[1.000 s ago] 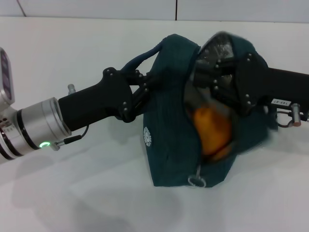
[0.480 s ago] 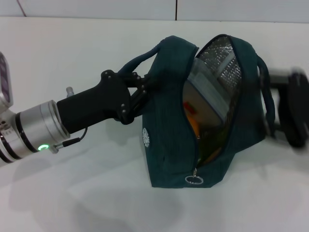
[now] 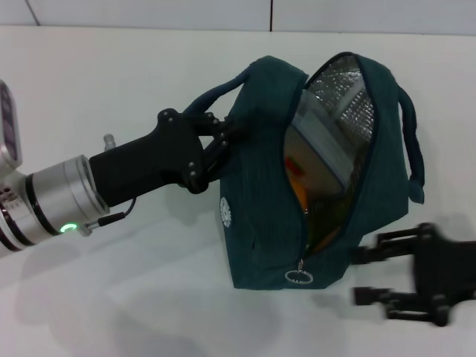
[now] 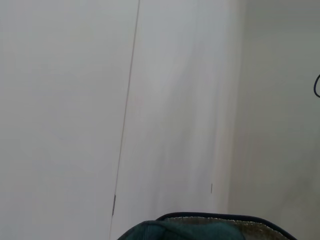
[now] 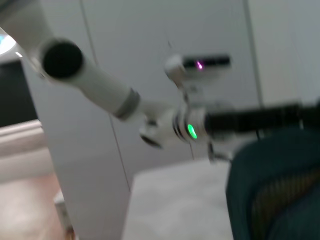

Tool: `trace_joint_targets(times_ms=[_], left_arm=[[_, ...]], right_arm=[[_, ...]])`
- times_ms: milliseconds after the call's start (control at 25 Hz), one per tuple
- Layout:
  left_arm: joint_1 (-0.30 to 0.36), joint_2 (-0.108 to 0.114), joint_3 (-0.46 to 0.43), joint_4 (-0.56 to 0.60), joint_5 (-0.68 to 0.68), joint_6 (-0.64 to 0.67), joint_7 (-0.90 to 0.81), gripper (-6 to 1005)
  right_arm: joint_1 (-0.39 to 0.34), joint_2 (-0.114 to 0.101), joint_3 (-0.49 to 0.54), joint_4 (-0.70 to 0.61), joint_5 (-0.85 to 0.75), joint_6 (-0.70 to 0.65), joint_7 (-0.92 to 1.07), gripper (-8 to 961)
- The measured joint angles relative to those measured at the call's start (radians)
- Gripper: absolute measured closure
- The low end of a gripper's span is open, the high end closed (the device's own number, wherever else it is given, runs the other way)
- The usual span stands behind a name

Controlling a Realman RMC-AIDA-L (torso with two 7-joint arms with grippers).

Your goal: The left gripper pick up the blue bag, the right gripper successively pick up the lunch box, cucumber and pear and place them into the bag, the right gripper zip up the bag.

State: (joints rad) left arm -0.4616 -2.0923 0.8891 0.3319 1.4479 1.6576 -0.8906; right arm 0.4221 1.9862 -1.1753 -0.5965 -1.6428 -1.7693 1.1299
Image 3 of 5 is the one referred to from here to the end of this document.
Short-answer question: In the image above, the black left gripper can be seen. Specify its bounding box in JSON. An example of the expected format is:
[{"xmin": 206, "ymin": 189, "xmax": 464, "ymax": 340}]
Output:
[{"xmin": 89, "ymin": 107, "xmax": 247, "ymax": 208}]

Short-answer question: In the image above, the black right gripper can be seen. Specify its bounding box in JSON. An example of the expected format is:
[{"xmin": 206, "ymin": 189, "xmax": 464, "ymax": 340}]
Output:
[{"xmin": 349, "ymin": 222, "xmax": 476, "ymax": 328}]

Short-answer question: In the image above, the dark teal lunch bag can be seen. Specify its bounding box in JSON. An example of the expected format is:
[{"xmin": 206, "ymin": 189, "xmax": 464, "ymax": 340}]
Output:
[{"xmin": 181, "ymin": 51, "xmax": 426, "ymax": 291}]

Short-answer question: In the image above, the clear blue-rimmed lunch box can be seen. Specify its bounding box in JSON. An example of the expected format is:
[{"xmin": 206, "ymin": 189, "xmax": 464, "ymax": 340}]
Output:
[{"xmin": 288, "ymin": 88, "xmax": 373, "ymax": 196}]

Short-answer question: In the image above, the orange pear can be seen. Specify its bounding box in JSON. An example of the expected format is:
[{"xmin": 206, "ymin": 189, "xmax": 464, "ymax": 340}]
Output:
[{"xmin": 286, "ymin": 155, "xmax": 309, "ymax": 215}]

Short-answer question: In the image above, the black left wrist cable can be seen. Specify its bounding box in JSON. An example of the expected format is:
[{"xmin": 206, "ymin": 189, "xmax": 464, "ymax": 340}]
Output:
[{"xmin": 79, "ymin": 198, "xmax": 138, "ymax": 238}]

